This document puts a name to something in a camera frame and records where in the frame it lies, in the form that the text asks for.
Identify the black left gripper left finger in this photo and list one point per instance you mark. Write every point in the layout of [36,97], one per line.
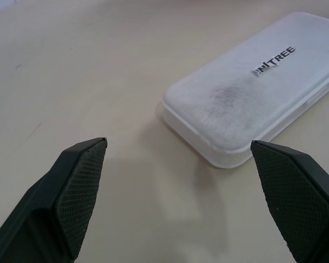
[57,197]

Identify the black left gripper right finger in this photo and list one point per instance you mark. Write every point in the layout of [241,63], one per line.
[296,197]

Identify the white Unitree case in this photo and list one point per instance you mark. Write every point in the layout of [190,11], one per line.
[252,98]

